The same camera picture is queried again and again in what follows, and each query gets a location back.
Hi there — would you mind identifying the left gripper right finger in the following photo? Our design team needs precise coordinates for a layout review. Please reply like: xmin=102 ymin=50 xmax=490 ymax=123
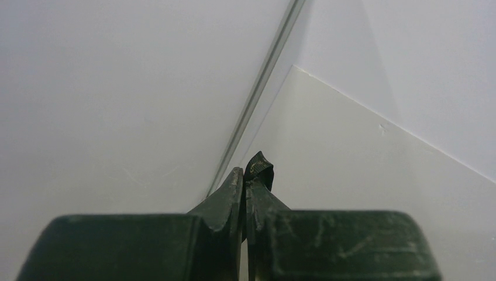
xmin=245 ymin=179 xmax=442 ymax=280

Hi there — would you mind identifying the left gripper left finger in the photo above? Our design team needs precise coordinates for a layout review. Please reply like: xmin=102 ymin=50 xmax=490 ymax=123
xmin=18 ymin=167 xmax=243 ymax=280

